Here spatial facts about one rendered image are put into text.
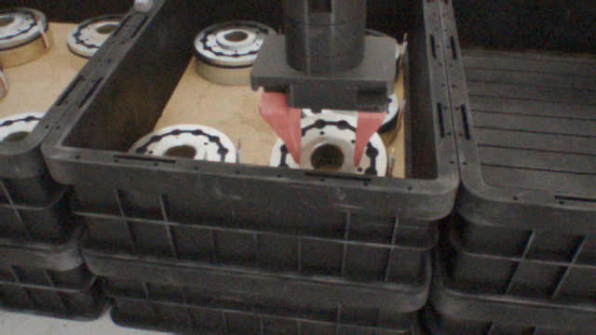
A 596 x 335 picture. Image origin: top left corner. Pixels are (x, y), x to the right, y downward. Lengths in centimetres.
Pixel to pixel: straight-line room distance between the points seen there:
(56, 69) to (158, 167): 37
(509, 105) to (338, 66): 31
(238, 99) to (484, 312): 34
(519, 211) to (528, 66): 38
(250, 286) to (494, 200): 21
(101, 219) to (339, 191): 20
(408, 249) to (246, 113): 26
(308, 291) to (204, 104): 26
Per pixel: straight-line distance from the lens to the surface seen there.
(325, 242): 42
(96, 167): 41
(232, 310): 51
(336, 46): 38
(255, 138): 56
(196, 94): 64
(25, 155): 44
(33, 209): 48
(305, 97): 39
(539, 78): 72
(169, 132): 53
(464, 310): 47
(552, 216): 39
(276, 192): 37
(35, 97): 69
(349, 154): 46
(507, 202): 38
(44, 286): 57
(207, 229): 44
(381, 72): 39
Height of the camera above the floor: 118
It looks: 42 degrees down
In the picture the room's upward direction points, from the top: straight up
